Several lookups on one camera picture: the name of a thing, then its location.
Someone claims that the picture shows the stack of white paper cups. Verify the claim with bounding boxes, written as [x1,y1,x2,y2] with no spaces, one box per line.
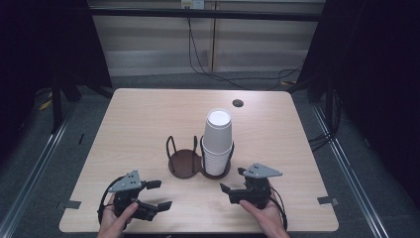
[201,108,234,177]

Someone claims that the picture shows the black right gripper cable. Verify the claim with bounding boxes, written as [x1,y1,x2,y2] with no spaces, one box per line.
[268,185,289,232]

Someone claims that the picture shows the grey tape strip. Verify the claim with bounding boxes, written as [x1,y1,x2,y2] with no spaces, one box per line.
[316,195,341,206]
[54,199,82,211]

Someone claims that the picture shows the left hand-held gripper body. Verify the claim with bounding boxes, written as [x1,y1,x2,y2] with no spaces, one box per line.
[108,170,159,222]

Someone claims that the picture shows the person's right hand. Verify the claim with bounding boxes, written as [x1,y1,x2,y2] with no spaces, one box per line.
[239,193,291,238]

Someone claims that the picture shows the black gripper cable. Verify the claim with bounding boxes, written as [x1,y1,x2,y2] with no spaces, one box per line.
[96,176,127,230]
[268,185,289,232]

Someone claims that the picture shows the black metal stand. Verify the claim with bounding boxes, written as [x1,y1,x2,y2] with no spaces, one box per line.
[50,73,64,135]

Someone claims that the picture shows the dark brown wire cup holder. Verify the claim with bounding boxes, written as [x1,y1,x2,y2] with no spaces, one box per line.
[165,134,236,180]

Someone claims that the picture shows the black horizontal bar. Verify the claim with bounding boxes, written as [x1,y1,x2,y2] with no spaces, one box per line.
[88,7,324,23]

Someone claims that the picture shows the person's left hand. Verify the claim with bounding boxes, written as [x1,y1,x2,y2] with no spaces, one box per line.
[96,201,140,238]

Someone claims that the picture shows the white wall socket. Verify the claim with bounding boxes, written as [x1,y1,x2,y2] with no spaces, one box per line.
[180,0,206,10]

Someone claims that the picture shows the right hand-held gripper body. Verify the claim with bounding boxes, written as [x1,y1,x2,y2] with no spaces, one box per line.
[228,163,283,210]

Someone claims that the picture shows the black wall cable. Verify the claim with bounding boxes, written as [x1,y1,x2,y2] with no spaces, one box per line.
[186,16,305,91]

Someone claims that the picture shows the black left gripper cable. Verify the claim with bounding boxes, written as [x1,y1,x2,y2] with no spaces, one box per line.
[96,176,127,230]

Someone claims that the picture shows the bundle of black floor cables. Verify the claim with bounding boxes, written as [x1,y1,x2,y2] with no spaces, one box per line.
[307,88,343,154]

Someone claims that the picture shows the aluminium floor rail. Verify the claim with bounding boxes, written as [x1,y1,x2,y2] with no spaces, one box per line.
[311,104,394,238]
[0,105,77,238]

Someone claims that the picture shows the black curtain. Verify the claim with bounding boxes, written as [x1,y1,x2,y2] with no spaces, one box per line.
[296,0,420,212]
[0,0,114,157]

